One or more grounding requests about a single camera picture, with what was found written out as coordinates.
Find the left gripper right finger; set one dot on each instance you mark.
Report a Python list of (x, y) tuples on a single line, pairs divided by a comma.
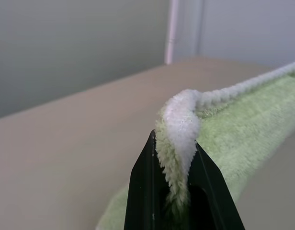
[(214, 203)]

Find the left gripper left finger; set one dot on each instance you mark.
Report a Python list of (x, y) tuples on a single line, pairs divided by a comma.
[(140, 191)]

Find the green towel with white trim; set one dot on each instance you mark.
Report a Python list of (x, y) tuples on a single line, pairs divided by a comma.
[(233, 134)]

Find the white wall pipe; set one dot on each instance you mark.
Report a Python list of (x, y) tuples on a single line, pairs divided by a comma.
[(172, 28)]

